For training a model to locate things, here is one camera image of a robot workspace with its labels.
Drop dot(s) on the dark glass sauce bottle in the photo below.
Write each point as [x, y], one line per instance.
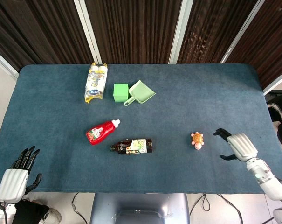
[133, 146]

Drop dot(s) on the grey robot base column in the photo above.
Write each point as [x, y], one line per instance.
[140, 208]

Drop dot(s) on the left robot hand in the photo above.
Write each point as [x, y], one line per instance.
[12, 182]

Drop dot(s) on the black chair with white stripe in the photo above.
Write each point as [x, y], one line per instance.
[279, 114]

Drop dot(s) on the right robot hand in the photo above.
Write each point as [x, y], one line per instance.
[239, 145]

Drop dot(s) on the light green plastic dustpan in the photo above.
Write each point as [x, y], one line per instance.
[140, 93]

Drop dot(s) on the green cube block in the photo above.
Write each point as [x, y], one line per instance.
[120, 92]

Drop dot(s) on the yellow white snack package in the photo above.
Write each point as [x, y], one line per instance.
[96, 82]

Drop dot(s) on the black bag on floor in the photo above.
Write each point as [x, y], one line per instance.
[33, 211]

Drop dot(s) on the red ketchup bottle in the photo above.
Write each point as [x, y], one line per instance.
[101, 132]

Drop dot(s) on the blue table cloth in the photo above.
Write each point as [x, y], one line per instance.
[140, 130]

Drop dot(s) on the small orange turtle toy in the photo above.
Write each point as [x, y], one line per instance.
[197, 140]

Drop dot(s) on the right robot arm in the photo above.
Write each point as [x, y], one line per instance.
[266, 179]

